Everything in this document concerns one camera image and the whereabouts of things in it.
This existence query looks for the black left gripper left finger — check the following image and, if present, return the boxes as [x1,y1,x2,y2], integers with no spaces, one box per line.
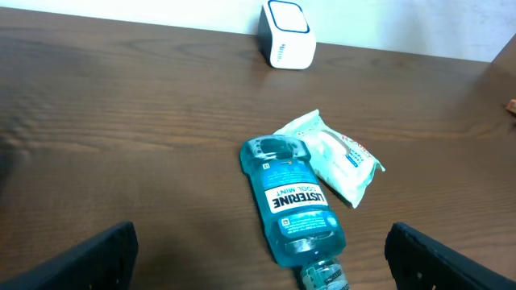
[1,221,139,290]

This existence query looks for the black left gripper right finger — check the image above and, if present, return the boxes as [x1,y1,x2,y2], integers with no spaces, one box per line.
[385,222,515,290]

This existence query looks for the teal mouthwash bottle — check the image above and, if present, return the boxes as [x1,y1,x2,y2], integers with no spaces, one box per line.
[239,135,350,289]

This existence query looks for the pale teal snack packet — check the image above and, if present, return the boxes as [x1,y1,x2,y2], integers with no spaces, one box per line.
[276,110,385,209]

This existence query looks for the red orange snack bar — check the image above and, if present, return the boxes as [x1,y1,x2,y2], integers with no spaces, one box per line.
[506,99,516,116]

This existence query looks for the white barcode scanner box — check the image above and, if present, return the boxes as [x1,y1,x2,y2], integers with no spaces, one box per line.
[257,0,316,70]

